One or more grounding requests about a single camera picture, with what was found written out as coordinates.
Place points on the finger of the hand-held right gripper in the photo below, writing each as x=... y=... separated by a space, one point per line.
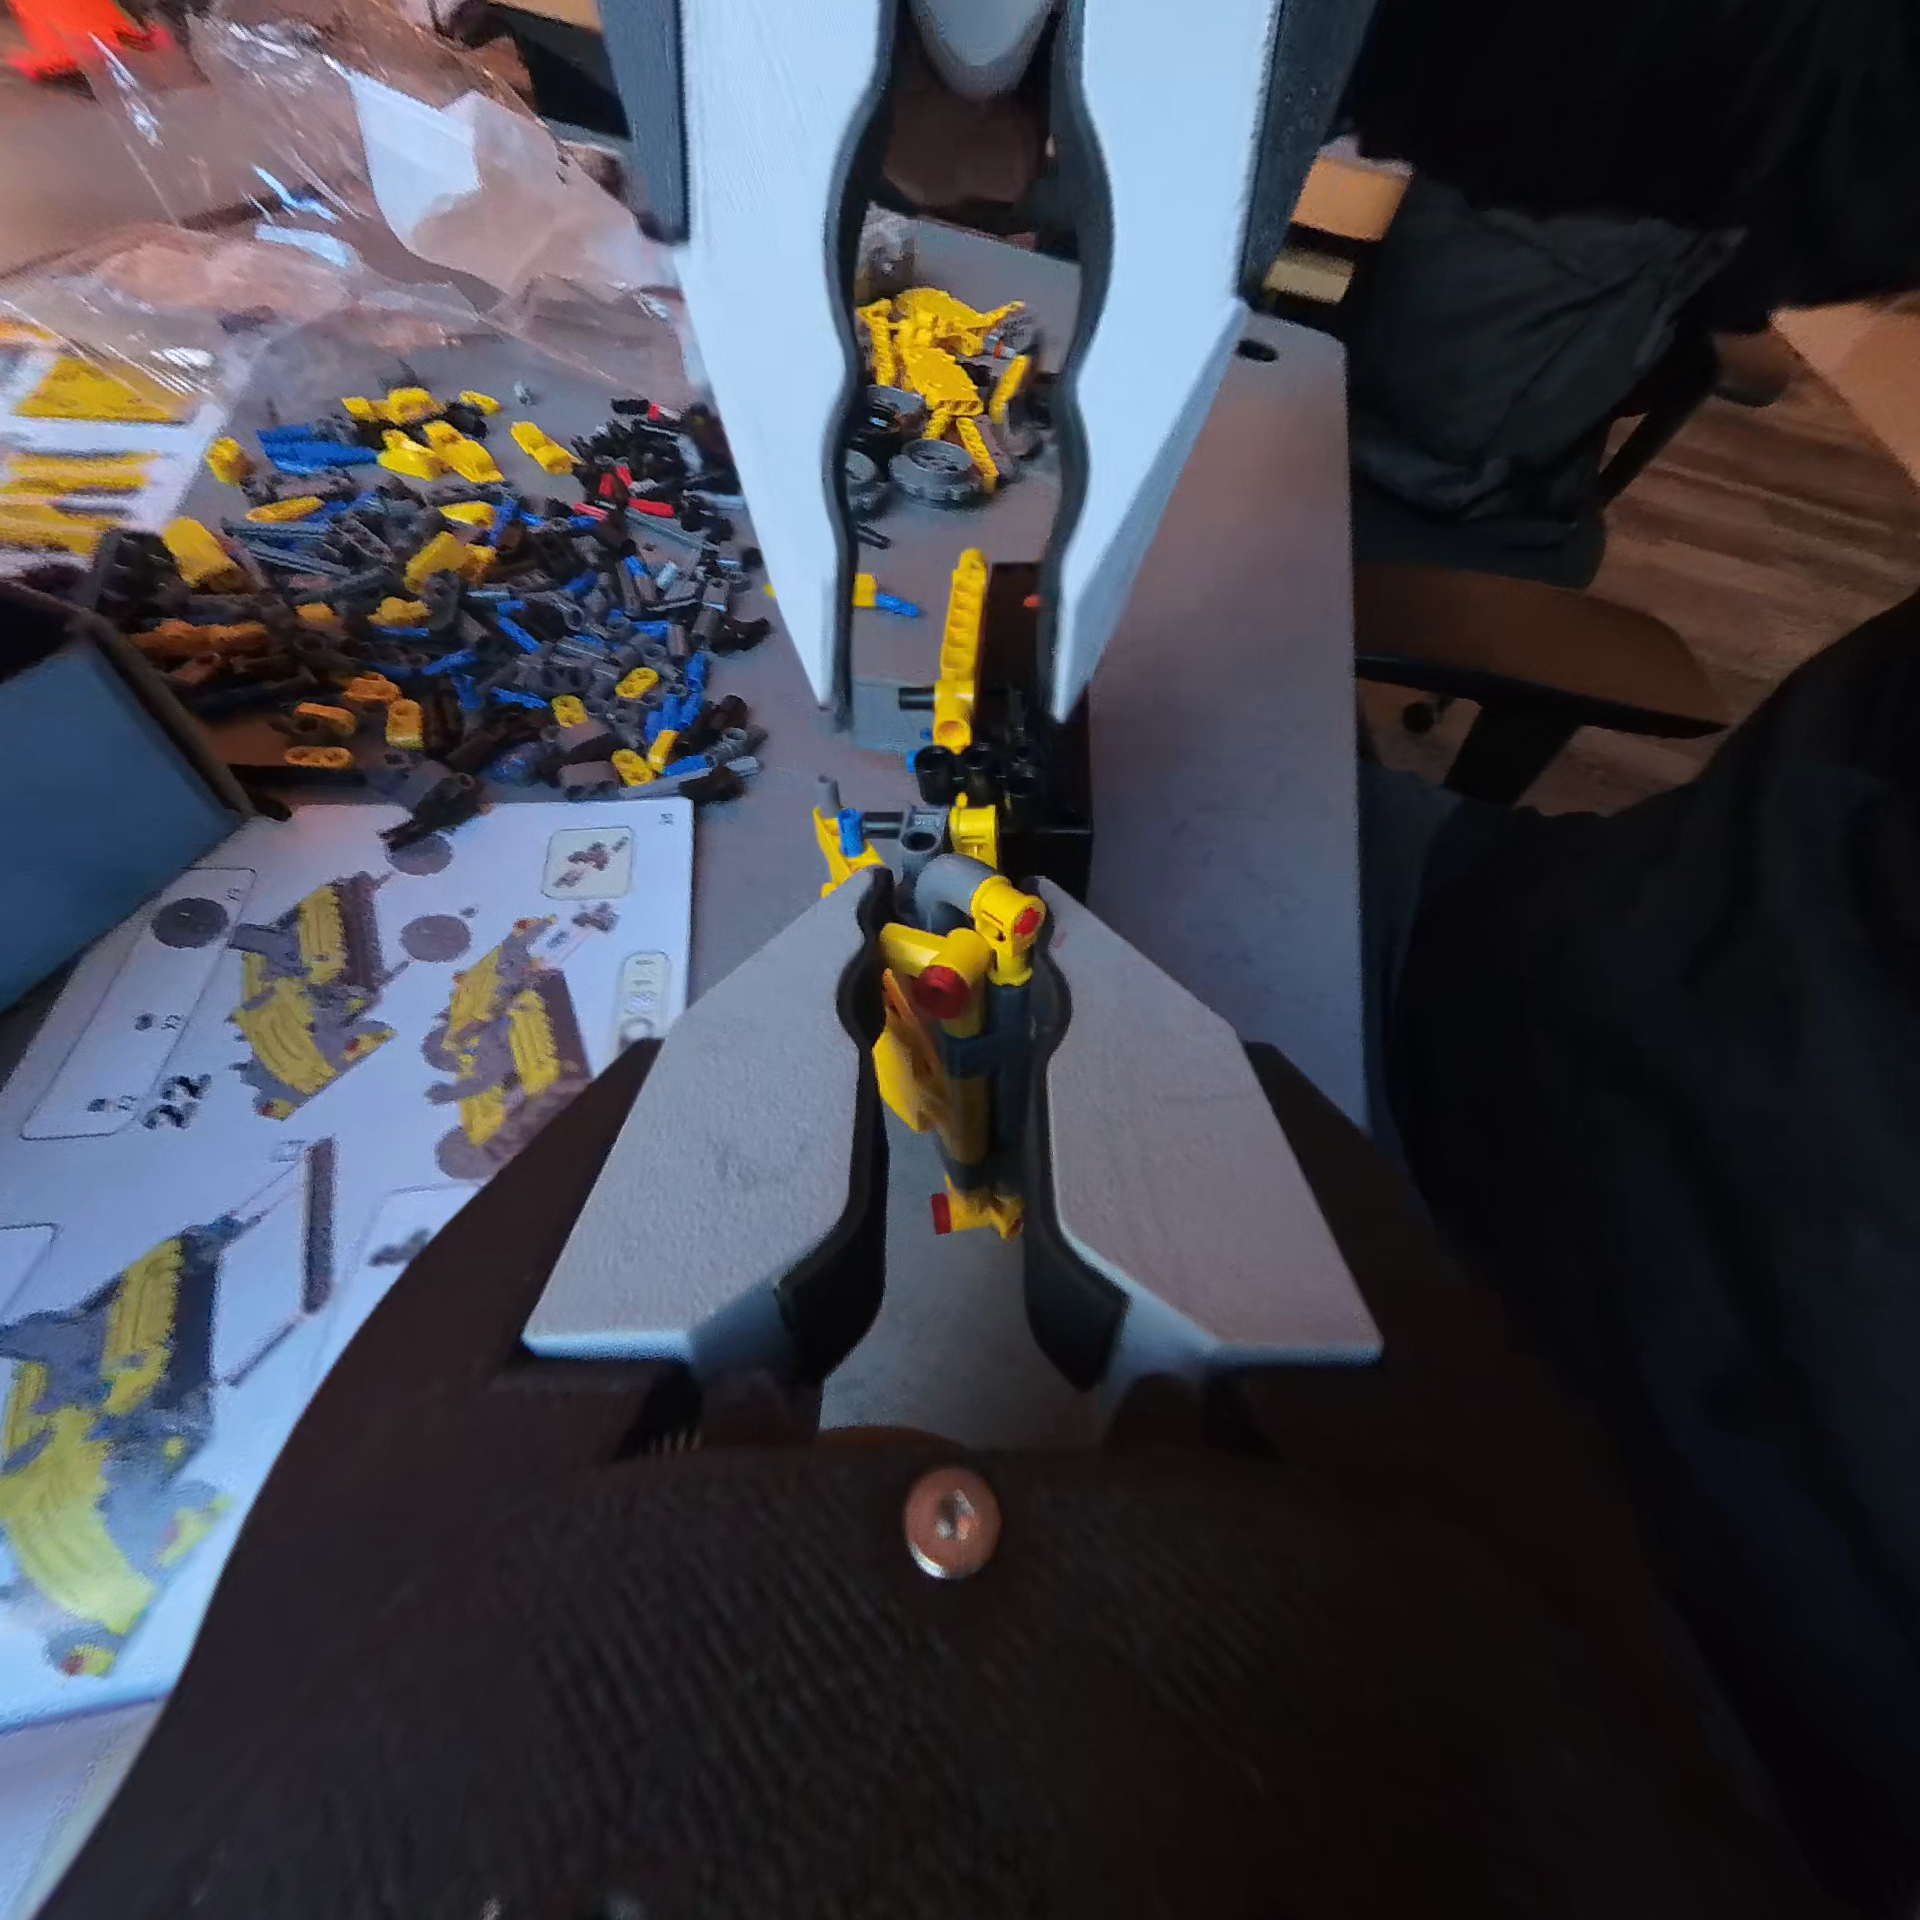
x=751 y=301
x=1172 y=301

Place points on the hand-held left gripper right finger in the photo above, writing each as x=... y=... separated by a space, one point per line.
x=1185 y=1185

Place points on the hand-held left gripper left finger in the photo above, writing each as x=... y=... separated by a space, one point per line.
x=720 y=1185

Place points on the yellow black toy vehicle model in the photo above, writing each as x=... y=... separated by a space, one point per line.
x=960 y=1037

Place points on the person's right forearm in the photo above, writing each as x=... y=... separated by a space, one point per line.
x=1576 y=90

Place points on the grey work desk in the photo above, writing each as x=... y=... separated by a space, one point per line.
x=1200 y=675

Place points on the person's right hand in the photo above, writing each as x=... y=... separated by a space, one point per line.
x=968 y=159

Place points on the heap of yellow toy beams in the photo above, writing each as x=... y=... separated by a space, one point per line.
x=932 y=346

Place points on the pile of black red pins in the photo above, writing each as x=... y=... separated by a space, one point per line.
x=662 y=465

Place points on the group of grey toy wheels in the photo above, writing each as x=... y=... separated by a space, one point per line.
x=939 y=470

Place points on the building instruction booklet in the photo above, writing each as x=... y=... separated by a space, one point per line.
x=300 y=1050

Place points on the pile of mixed small pieces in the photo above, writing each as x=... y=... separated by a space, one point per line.
x=451 y=629

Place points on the clear crumpled plastic bag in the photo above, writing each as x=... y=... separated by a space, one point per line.
x=225 y=196

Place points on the yellow black sticker sheet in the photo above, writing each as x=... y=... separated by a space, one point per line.
x=89 y=398

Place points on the blue cardboard box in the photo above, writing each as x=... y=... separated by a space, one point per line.
x=89 y=811

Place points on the orange red plastic item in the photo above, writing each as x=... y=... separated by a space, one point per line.
x=61 y=38

